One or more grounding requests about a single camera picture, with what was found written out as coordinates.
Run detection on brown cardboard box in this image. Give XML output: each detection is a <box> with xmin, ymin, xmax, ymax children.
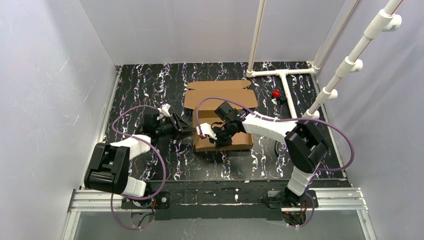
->
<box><xmin>183</xmin><ymin>80</ymin><xmax>258</xmax><ymax>153</ymax></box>

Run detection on white PVC pipe frame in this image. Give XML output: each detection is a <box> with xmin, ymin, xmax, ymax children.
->
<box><xmin>246</xmin><ymin>0</ymin><xmax>360</xmax><ymax>115</ymax></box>

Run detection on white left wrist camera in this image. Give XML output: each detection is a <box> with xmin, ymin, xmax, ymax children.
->
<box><xmin>158</xmin><ymin>103</ymin><xmax>171</xmax><ymax>117</ymax></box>

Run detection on black handled pliers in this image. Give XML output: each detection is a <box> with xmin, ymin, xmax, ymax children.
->
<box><xmin>275</xmin><ymin>93</ymin><xmax>287</xmax><ymax>106</ymax></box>

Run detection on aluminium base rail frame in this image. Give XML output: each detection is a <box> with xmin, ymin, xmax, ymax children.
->
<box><xmin>68</xmin><ymin>180</ymin><xmax>368</xmax><ymax>221</ymax></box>

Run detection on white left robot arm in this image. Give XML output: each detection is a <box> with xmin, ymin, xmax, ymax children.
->
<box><xmin>84</xmin><ymin>104</ymin><xmax>195</xmax><ymax>198</ymax></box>

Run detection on white PVC camera pole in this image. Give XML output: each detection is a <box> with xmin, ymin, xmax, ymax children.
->
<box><xmin>302</xmin><ymin>0</ymin><xmax>403</xmax><ymax>119</ymax></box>

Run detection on small red ball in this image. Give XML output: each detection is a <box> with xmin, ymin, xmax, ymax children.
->
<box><xmin>271</xmin><ymin>89</ymin><xmax>281</xmax><ymax>99</ymax></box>

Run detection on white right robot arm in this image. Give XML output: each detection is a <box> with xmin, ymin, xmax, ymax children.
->
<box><xmin>209</xmin><ymin>101</ymin><xmax>329</xmax><ymax>197</ymax></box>

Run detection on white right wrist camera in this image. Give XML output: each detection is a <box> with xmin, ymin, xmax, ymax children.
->
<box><xmin>196</xmin><ymin>123</ymin><xmax>217</xmax><ymax>140</ymax></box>

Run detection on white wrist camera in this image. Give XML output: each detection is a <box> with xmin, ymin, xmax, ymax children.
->
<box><xmin>196</xmin><ymin>123</ymin><xmax>217</xmax><ymax>140</ymax></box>
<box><xmin>158</xmin><ymin>103</ymin><xmax>171</xmax><ymax>117</ymax></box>

